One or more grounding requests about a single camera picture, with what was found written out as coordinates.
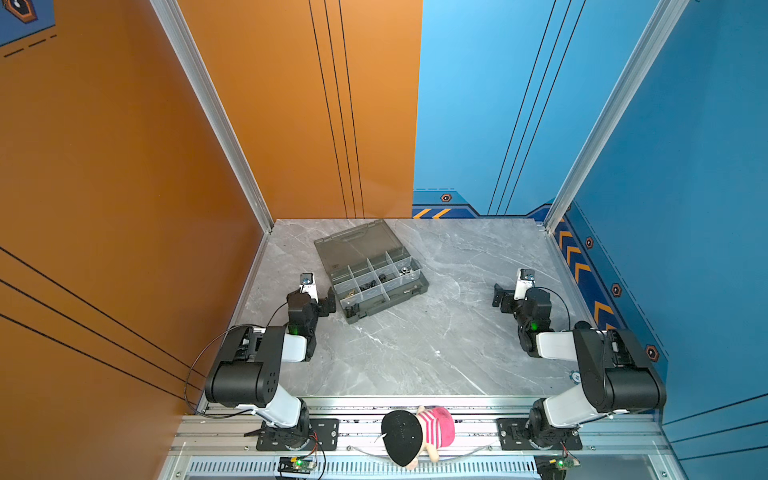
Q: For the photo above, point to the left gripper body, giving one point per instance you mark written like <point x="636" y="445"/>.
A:
<point x="320" y="311"/>

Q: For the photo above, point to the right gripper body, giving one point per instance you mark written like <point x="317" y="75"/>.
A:
<point x="510" y="306"/>

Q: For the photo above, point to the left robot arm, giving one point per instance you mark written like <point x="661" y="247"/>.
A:
<point x="246" y="372"/>

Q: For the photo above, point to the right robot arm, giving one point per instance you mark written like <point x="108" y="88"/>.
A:
<point x="616" y="376"/>

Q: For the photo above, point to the grey plastic organizer box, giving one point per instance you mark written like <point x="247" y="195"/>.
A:
<point x="356" y="256"/>

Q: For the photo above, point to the left circuit board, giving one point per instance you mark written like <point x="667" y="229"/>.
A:
<point x="296" y="466"/>

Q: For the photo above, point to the circuit board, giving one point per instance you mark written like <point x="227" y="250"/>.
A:
<point x="296" y="466"/>
<point x="555" y="468"/>

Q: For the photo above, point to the right circuit board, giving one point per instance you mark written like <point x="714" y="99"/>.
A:
<point x="555" y="468"/>

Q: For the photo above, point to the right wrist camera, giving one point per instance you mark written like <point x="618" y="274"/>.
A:
<point x="525" y="281"/>

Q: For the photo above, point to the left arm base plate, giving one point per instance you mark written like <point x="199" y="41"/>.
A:
<point x="320" y="432"/>

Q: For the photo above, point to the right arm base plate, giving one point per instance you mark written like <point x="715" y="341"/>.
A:
<point x="518" y="434"/>

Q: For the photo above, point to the aluminium rail frame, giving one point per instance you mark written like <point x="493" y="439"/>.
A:
<point x="213" y="445"/>

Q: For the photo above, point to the left aluminium corner post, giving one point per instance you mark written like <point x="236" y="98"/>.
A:
<point x="177" y="31"/>

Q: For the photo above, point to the aluminium corner post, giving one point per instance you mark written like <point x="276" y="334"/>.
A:
<point x="177" y="31"/>
<point x="653" y="38"/>

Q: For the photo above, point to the right aluminium corner post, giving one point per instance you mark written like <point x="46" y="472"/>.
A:
<point x="653" y="38"/>

